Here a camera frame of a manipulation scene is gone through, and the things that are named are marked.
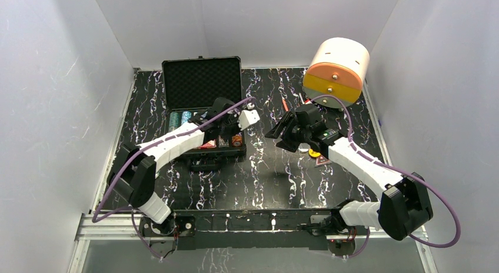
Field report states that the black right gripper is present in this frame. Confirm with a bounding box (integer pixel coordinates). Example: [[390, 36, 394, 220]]
[[265, 111, 311, 153]]

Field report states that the red poker card deck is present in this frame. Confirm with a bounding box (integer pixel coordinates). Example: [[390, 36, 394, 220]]
[[197, 140, 217, 149]]

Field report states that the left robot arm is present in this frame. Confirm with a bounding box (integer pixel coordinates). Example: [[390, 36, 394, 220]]
[[95, 97, 259, 235]]

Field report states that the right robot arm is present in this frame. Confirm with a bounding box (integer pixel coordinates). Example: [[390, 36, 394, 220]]
[[265, 104, 434, 241]]

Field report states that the black poker set case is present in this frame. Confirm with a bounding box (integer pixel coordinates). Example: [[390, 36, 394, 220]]
[[162, 56, 247, 172]]

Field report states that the orange red chip stack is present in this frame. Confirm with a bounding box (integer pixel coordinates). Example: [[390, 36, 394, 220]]
[[231, 134, 243, 147]]

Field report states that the grey white chip stack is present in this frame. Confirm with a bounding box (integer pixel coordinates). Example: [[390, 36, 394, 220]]
[[218, 136, 230, 148]]

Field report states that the orange pencil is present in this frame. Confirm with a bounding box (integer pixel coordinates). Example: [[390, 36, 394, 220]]
[[282, 98, 289, 112]]

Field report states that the light blue chip stack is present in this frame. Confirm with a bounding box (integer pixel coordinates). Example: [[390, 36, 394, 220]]
[[180, 111, 192, 125]]

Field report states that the yellow round button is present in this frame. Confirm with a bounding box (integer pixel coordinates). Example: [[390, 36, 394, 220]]
[[308, 148, 321, 158]]

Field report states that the dark green chip stack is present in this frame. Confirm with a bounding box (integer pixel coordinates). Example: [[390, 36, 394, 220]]
[[168, 112, 181, 132]]

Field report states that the red triangle card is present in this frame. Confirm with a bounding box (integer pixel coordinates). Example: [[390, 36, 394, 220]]
[[315, 155, 331, 167]]

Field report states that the round drawer cabinet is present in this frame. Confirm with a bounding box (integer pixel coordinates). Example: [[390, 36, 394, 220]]
[[302, 37, 370, 109]]

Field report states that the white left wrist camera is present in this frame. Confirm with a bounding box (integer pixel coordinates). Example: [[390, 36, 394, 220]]
[[238, 103, 260, 131]]

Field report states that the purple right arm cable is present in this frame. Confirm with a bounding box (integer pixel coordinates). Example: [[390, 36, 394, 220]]
[[310, 94, 462, 249]]

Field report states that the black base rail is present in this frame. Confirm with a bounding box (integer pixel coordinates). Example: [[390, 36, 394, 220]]
[[78, 208, 430, 257]]

